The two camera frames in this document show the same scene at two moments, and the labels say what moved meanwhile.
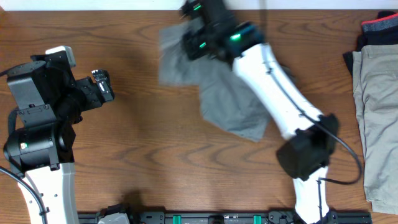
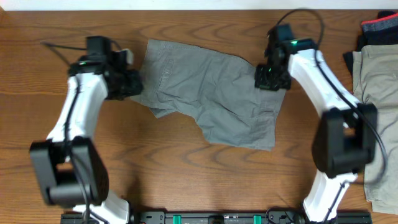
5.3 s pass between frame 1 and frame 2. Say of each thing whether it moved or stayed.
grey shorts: moved
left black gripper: moved
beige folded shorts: stayed
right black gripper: moved
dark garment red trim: stayed
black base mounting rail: stayed
